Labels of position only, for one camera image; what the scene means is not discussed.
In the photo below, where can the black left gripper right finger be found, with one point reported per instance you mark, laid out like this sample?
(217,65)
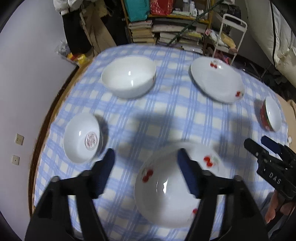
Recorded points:
(242,219)

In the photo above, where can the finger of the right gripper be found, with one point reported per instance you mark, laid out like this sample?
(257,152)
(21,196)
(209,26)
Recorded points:
(271,144)
(255,149)

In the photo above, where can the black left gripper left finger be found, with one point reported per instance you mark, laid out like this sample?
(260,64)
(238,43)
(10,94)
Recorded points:
(51,219)

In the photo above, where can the red patterned small bowl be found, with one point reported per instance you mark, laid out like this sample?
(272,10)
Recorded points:
(270,115)

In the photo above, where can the white cherry plate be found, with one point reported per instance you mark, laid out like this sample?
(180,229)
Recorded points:
(160,191)
(217,79)

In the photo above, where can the white bowl red seal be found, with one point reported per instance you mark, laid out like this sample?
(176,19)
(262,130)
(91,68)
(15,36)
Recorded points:
(82,138)

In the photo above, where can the large white bowl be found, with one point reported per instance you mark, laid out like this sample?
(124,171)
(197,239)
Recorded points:
(129,77)

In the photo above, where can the person's right hand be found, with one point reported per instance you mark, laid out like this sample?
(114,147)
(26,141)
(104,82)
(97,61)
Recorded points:
(274,205)

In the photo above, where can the white leather chair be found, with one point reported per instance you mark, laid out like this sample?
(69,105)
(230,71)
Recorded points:
(274,36)

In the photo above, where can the white metal trolley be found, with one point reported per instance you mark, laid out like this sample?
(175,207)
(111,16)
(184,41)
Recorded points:
(223,42)

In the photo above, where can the green black pole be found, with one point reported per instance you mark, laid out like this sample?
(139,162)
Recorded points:
(194,20)

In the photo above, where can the blue white checkered tablecloth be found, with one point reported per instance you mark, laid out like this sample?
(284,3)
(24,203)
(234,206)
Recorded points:
(174,110)

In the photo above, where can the yellow wooden shelf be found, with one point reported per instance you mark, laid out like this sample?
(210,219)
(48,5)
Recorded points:
(185,10)

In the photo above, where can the stack of books right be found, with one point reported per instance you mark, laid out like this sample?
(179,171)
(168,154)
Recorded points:
(176,33)

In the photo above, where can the stack of books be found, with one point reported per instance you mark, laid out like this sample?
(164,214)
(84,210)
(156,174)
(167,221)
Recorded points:
(176,33)
(142,32)

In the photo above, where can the stack of books left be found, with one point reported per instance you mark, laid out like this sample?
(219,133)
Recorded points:
(142,32)

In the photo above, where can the yellow snack bag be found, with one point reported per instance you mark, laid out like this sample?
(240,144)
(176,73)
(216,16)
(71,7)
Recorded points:
(78,59)

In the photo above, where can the red bag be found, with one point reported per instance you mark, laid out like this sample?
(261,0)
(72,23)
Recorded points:
(161,7)

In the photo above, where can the teal bag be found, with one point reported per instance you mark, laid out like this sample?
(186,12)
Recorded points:
(138,10)

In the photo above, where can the white puffer jacket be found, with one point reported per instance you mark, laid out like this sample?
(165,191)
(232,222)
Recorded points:
(65,6)

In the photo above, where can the wall socket lower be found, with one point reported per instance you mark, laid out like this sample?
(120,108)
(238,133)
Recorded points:
(15,160)

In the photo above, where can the wall socket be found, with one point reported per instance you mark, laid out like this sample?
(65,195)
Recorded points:
(15,160)
(19,139)

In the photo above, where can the wall socket upper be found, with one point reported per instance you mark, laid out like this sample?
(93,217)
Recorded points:
(19,139)

